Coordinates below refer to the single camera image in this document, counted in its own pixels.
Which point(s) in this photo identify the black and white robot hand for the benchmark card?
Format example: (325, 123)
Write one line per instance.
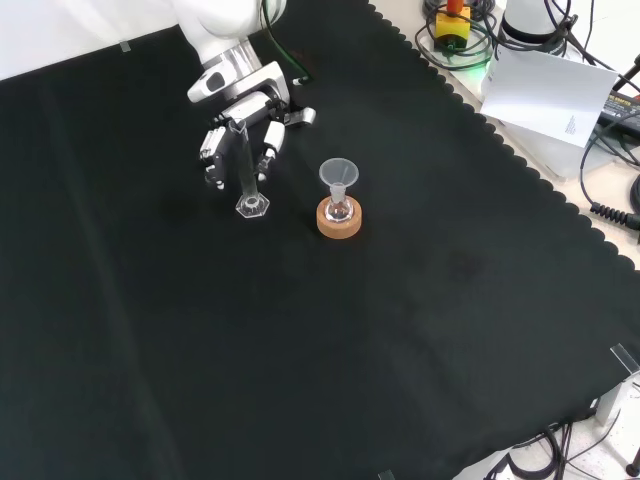
(250, 107)

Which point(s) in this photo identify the white paper sheet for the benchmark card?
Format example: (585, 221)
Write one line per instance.
(545, 95)

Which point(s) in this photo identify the clear tape piece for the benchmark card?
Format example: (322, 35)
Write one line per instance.
(386, 475)
(125, 47)
(626, 357)

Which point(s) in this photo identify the clear plastic funnel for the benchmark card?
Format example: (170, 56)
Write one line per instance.
(338, 172)

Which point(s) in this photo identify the yellow stop button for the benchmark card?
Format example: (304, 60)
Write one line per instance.
(452, 27)

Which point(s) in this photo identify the white box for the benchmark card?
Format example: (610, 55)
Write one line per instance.
(545, 150)

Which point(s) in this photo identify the clear round-bottom flask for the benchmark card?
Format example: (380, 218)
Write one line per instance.
(338, 210)

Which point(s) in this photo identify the clear glass graduated cylinder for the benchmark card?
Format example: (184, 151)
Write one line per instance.
(248, 170)

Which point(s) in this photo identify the black power adapter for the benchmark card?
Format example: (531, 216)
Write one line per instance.
(622, 107)

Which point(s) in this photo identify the black cloth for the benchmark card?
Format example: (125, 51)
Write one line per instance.
(250, 325)

